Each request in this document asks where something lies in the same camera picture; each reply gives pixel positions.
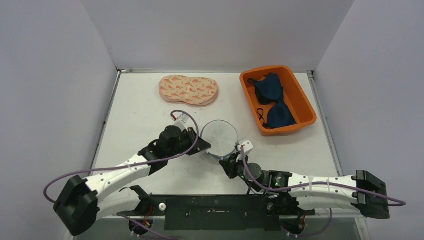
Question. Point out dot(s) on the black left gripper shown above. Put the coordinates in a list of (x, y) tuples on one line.
[(191, 135)]

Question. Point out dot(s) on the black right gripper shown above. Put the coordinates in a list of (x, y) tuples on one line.
[(230, 163)]

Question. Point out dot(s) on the white mesh cylindrical laundry bag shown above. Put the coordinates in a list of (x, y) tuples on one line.
[(222, 136)]

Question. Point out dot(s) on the pink carrot-print laundry bag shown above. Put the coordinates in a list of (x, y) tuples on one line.
[(194, 91)]

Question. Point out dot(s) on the navy blue bra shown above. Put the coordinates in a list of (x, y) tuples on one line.
[(269, 91)]

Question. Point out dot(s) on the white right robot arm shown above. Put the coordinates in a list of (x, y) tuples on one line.
[(362, 192)]

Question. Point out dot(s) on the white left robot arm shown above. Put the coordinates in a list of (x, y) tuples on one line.
[(83, 201)]

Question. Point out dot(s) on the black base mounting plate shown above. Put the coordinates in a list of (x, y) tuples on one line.
[(220, 212)]

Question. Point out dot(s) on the orange plastic bin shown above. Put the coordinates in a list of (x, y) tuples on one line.
[(294, 97)]

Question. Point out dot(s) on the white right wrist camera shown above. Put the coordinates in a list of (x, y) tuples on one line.
[(243, 148)]

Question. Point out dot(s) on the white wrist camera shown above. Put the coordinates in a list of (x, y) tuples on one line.
[(243, 148), (181, 122)]

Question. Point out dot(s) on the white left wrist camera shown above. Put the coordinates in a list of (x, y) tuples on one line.
[(181, 122)]

